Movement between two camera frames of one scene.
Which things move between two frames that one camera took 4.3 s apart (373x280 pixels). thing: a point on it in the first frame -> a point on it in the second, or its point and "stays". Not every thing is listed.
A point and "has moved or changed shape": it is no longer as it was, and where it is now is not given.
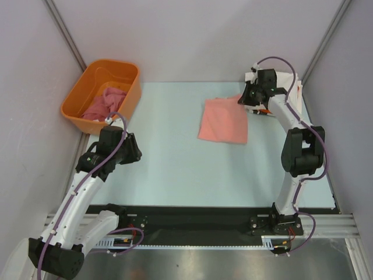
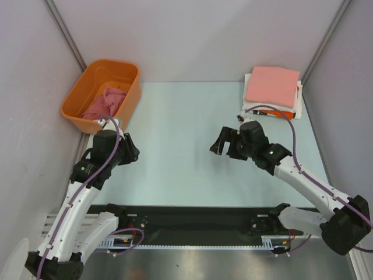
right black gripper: [245, 100] -> [227, 134]
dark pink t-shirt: [108, 102] stays
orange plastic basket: [122, 74] stays
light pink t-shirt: [224, 119] has moved or changed shape
